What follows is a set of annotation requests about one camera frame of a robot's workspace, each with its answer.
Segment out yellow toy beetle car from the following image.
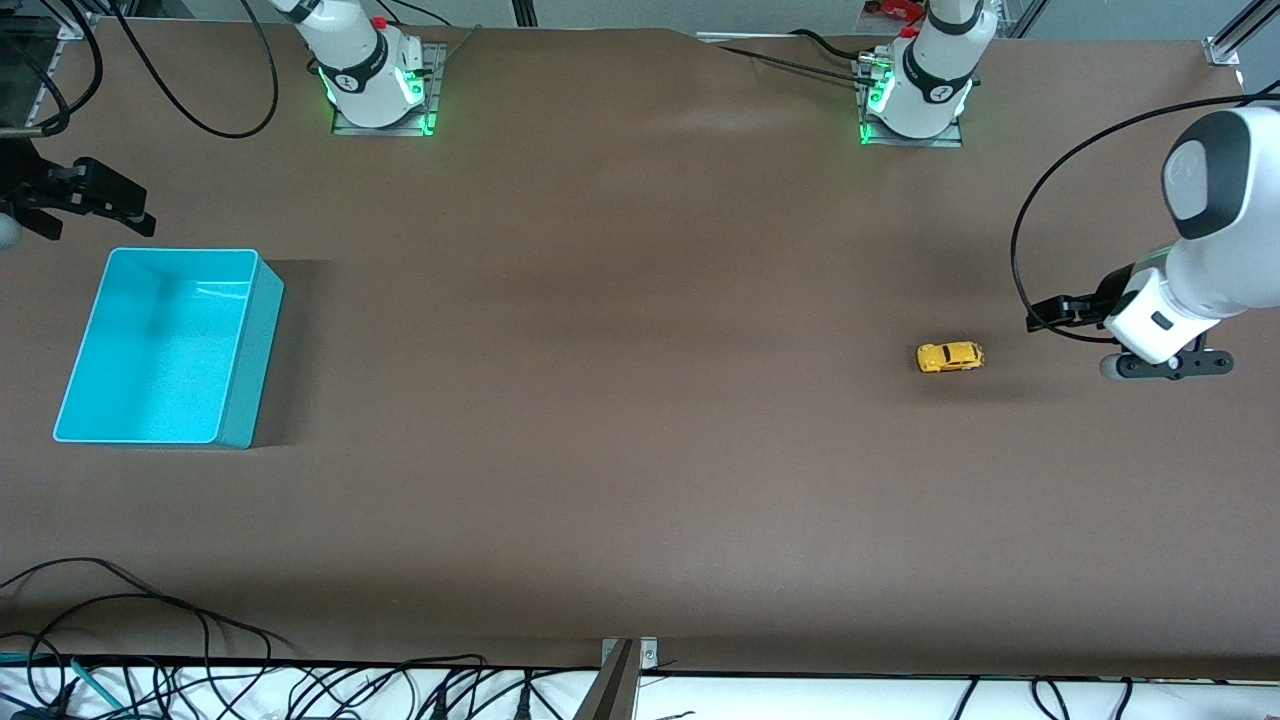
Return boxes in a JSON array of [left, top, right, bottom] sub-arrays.
[[917, 341, 986, 375]]

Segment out teal plastic bin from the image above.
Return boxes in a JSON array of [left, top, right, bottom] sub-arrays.
[[52, 247, 286, 450]]

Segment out black corrugated conduit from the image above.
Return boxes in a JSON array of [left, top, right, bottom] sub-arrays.
[[715, 42, 871, 86]]

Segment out brown table mat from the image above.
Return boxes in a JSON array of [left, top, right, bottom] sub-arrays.
[[0, 18, 1280, 681]]

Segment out grey metal bar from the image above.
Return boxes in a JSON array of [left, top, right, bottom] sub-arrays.
[[570, 640, 641, 720]]

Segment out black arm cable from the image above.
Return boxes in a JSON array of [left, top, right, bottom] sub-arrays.
[[1010, 80, 1280, 346], [100, 0, 281, 140], [0, 0, 104, 138]]

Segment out grey metal base plate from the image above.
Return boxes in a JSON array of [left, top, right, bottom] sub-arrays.
[[855, 55, 966, 149], [332, 42, 448, 136]]

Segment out black base cable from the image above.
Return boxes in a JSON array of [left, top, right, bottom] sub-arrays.
[[790, 28, 881, 63]]

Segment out teal cable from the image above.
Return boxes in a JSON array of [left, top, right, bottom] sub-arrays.
[[68, 657, 128, 713]]

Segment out silver table bracket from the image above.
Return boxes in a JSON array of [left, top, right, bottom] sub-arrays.
[[602, 637, 659, 671]]

